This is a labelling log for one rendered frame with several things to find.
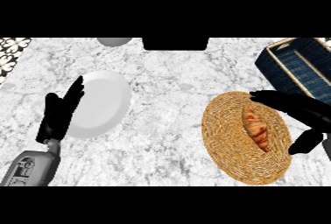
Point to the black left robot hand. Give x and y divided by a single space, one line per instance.
55 118

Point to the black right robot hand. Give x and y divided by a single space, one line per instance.
297 108

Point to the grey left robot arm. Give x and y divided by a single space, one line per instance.
34 169

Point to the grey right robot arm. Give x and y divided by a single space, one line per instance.
327 148

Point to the golden brown croissant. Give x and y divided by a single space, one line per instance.
257 129

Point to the dark blue rectangular basket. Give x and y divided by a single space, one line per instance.
297 67

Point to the round woven wicker placemat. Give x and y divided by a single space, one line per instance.
235 145

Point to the white oval plate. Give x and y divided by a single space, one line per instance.
99 105

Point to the grey round bowl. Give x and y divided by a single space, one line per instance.
114 41

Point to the black appliance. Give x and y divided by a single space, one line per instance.
174 43

